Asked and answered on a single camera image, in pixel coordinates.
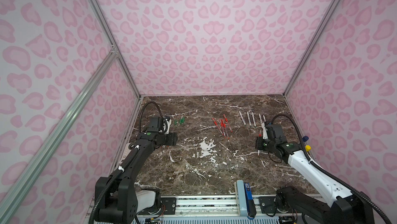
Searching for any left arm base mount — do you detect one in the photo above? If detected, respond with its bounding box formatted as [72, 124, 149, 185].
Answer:
[135, 188, 177, 216]

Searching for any right corner frame post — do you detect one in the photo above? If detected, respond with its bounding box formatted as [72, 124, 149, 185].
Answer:
[283, 0, 343, 98]

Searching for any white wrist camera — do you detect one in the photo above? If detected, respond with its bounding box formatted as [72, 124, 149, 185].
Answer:
[162, 116, 172, 135]
[261, 123, 268, 140]

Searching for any aluminium frame diagonal bar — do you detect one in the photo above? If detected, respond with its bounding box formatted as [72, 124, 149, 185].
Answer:
[1, 50, 118, 224]

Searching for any blue device on rail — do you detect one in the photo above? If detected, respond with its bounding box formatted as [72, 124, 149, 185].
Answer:
[244, 183, 257, 220]

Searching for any light blue rail bracket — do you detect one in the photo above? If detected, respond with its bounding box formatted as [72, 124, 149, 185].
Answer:
[235, 180, 248, 217]

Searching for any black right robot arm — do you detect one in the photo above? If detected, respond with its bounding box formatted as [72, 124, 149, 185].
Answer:
[255, 114, 391, 224]

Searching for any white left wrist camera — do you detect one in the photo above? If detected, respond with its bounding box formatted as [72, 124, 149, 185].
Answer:
[162, 116, 172, 135]

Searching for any green cap marker pen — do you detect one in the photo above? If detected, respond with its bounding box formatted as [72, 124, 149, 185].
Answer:
[251, 112, 256, 127]

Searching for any red pen cluster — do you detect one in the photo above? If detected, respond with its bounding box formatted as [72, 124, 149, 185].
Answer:
[223, 114, 233, 133]
[212, 118, 225, 136]
[219, 119, 227, 137]

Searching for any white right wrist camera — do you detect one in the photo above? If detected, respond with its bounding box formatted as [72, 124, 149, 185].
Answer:
[261, 123, 268, 140]

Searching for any corner frame post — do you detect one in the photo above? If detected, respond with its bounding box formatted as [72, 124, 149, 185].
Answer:
[283, 0, 343, 98]
[87, 0, 141, 99]

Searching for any left corner frame post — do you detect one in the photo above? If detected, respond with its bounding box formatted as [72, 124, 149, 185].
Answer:
[87, 0, 141, 99]

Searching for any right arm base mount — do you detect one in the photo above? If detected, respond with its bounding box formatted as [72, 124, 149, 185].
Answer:
[258, 196, 277, 217]

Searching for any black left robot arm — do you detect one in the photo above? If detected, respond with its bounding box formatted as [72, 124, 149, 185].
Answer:
[88, 113, 178, 224]

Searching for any aluminium front rail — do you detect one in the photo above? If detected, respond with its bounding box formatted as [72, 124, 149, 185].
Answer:
[83, 193, 351, 222]

